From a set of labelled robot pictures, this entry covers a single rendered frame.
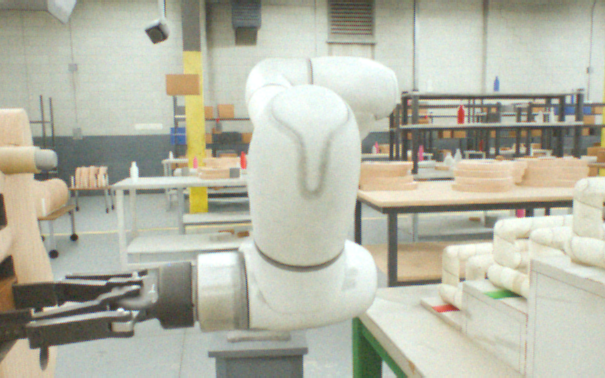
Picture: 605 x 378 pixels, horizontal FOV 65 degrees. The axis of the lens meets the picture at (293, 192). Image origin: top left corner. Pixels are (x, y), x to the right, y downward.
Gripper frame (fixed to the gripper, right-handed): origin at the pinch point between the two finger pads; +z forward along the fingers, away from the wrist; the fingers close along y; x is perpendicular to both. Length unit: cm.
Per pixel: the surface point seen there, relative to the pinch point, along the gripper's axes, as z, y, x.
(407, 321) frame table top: -57, 23, -19
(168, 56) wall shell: 60, 1122, 108
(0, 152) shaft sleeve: 1.1, 7.7, 16.4
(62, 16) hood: -9.7, -1.1, 30.2
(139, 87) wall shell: 130, 1116, 39
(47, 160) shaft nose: -3.9, 7.7, 15.2
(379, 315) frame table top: -53, 27, -20
